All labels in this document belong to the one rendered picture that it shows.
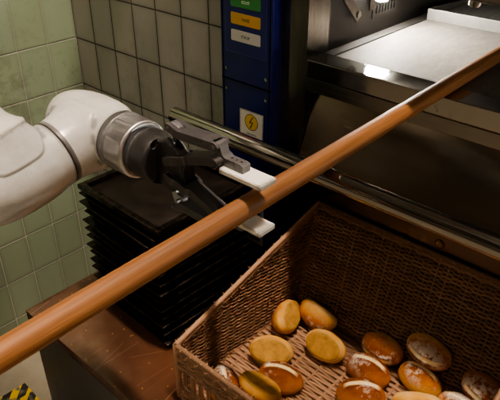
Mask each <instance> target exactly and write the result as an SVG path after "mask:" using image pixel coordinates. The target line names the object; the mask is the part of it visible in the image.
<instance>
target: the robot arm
mask: <svg viewBox="0 0 500 400"><path fill-rule="evenodd" d="M164 128H165V130H166V131H164V130H163V129H162V127H161V126H160V125H159V124H158V123H156V122H155V121H152V120H150V119H148V118H146V117H143V116H141V115H139V114H138V113H135V112H132V111H131V110H130V108H129V107H127V106H126V105H124V104H123V103H121V102H119V101H118V100H116V99H113V98H111V97H109V96H106V95H104V94H99V93H97V92H93V91H90V90H67V91H64V92H62V93H60V94H58V95H57V96H55V97H54V98H53V99H52V100H51V101H50V103H49V105H48V108H47V111H46V115H45V119H44V120H43V121H41V122H40V123H38V124H37V125H34V126H32V125H30V124H29V123H27V122H26V121H25V119H24V118H23V117H19V116H15V115H12V114H10V113H7V112H6V111H5V110H3V109H2V108H1V107H0V226H3V225H8V224H9V223H12V222H14V221H17V220H19V219H21V218H23V217H25V216H27V215H29V214H31V213H33V212H35V211H36V210H38V209H39V208H41V207H43V206H45V205H46V204H48V203H50V202H51V201H52V200H53V199H55V198H57V197H58V196H59V195H61V194H62V193H63V192H64V191H65V190H66V189H67V188H68V187H69V186H70V185H72V184H73V183H75V182H76V181H78V180H80V179H81V178H83V177H85V176H87V175H90V174H92V173H95V172H96V171H101V170H103V169H107V168H109V167H110V168H112V169H114V170H117V171H119V172H121V173H123V174H124V175H127V176H128V177H131V178H137V179H138V178H142V179H145V180H147V181H149V182H150V183H158V184H163V185H164V186H165V187H166V188H167V189H168V190H169V191H171V192H172V194H173V198H174V201H173V202H172V203H171V208H172V209H173V210H178V211H182V212H184V213H185V214H187V215H188V216H190V217H192V218H193V219H195V220H196V221H200V220H202V219H203V218H204V217H206V216H208V215H210V214H212V213H213V212H215V211H216V210H219V209H220V208H221V207H223V206H225V205H227V204H226V203H225V202H223V201H222V200H221V199H220V198H219V197H218V196H217V195H216V194H215V193H214V192H212V191H211V190H210V189H209V188H208V187H206V186H205V185H204V184H203V183H202V179H201V178H200V177H198V176H197V175H196V174H195V171H194V165H197V166H211V167H215V168H217V167H220V166H223V167H220V168H219V173H220V174H223V175H225V176H227V177H229V178H231V179H234V180H236V181H237V182H240V183H243V184H244V185H246V186H249V187H251V188H253V189H255V190H258V191H262V190H264V189H266V188H268V187H269V186H271V185H273V184H275V183H276V178H275V177H273V176H270V175H268V174H265V173H263V172H262V171H258V170H256V169H254V168H252V167H250V163H249V162H248V161H247V160H243V159H241V158H240V157H237V156H235V155H233V153H232V152H231V151H229V146H230V140H229V138H228V137H224V136H222V135H218V134H216V133H212V132H209V131H206V130H204V129H199V128H196V127H194V126H191V125H188V124H187V123H186V122H185V121H184V120H183V119H181V118H179V119H176V120H174V121H171V122H168V123H167V124H165V125H164ZM182 141H183V142H186V143H188V144H192V145H195V146H198V147H200V148H204V149H206V150H209V151H199V149H189V148H186V146H185V145H184V144H183V142H182ZM215 168H214V169H215ZM274 228H275V224H274V223H272V222H269V221H267V220H265V219H263V218H261V217H259V216H257V215H256V216H254V217H252V218H250V219H249V220H247V221H246V222H244V223H243V224H241V225H239V226H237V227H236V228H235V229H237V230H239V231H242V232H243V231H247V232H249V233H251V234H253V235H255V236H257V237H259V238H261V237H262V236H264V235H265V234H267V233H269V232H270V231H271V230H273V229H274Z"/></svg>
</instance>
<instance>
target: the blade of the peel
mask: <svg viewBox="0 0 500 400"><path fill-rule="evenodd" d="M468 4H469V1H468V0H460V1H457V2H451V3H448V4H444V5H441V6H435V7H432V8H428V14H427V19H428V20H432V21H440V22H444V23H449V24H453V25H461V26H465V27H469V28H473V29H481V30H486V31H490V32H494V33H500V6H496V5H491V4H486V3H483V4H482V6H480V7H479V8H472V7H470V5H468Z"/></svg>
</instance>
